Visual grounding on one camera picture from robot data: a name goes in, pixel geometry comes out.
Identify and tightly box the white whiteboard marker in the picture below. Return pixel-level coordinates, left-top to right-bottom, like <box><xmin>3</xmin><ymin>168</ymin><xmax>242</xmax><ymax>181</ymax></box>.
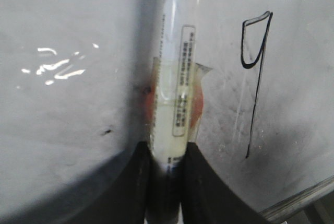
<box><xmin>146</xmin><ymin>0</ymin><xmax>200</xmax><ymax>223</ymax></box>

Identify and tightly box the white whiteboard with aluminium frame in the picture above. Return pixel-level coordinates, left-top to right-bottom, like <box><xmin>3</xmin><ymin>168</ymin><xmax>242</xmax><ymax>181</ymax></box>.
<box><xmin>1</xmin><ymin>0</ymin><xmax>333</xmax><ymax>223</ymax></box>

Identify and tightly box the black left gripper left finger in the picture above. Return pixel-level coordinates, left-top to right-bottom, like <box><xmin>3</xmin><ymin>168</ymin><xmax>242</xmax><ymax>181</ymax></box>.
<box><xmin>20</xmin><ymin>142</ymin><xmax>151</xmax><ymax>223</ymax></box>

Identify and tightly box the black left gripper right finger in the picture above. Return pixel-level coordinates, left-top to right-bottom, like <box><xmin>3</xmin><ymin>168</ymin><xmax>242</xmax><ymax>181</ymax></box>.
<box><xmin>182</xmin><ymin>143</ymin><xmax>269</xmax><ymax>224</ymax></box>

